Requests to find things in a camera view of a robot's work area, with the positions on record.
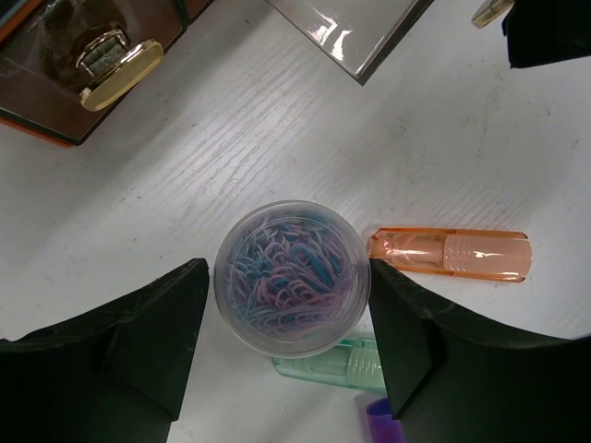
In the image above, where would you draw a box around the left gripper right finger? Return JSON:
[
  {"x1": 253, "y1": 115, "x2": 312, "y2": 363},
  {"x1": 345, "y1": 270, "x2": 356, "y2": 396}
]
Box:
[{"x1": 369, "y1": 259, "x2": 590, "y2": 442}]

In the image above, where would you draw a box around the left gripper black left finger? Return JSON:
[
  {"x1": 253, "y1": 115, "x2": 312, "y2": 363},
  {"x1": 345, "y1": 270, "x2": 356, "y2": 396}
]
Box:
[{"x1": 1, "y1": 258, "x2": 209, "y2": 442}]

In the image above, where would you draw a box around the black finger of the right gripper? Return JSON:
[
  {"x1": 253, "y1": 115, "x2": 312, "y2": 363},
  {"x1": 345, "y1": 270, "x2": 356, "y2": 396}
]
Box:
[{"x1": 502, "y1": 0, "x2": 591, "y2": 68}]

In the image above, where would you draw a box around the clear jar of paper clips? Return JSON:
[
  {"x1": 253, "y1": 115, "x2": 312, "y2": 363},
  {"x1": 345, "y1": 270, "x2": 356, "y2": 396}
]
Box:
[{"x1": 213, "y1": 200, "x2": 371, "y2": 359}]

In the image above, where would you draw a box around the teal drawer box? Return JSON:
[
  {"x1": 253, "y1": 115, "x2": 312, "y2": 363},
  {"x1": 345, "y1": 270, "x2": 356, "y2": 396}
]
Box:
[{"x1": 1, "y1": 1, "x2": 428, "y2": 147}]

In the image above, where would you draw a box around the purple cap highlighter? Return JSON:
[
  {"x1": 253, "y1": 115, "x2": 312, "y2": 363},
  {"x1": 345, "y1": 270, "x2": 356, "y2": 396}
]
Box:
[{"x1": 365, "y1": 397, "x2": 406, "y2": 443}]

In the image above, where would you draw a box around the green mini highlighter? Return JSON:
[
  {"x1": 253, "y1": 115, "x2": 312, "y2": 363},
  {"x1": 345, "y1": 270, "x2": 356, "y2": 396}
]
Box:
[{"x1": 271, "y1": 337, "x2": 387, "y2": 395}]

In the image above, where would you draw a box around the orange mini highlighter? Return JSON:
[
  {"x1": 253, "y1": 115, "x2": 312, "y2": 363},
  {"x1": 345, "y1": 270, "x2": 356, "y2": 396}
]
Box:
[{"x1": 368, "y1": 228, "x2": 532, "y2": 282}]

